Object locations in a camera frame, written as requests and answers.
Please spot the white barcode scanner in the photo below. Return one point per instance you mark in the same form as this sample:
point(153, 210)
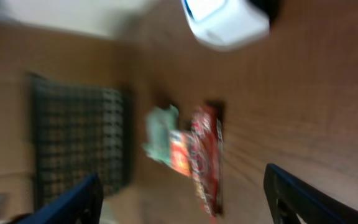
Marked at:
point(225, 25)

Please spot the orange brown snack bar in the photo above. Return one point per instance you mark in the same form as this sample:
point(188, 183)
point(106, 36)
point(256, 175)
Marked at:
point(206, 156)

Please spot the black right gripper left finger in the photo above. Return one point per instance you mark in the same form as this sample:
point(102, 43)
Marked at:
point(81, 204)

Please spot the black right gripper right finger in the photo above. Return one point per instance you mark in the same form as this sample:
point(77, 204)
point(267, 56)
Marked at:
point(292, 200)

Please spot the teal wet wipes pack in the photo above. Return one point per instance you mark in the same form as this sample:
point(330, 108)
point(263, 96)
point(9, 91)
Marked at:
point(159, 122)

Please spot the orange tissue box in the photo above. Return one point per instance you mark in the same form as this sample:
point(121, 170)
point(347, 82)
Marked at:
point(180, 143)

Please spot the grey plastic basket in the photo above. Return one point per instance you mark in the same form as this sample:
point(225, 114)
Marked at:
point(79, 130)

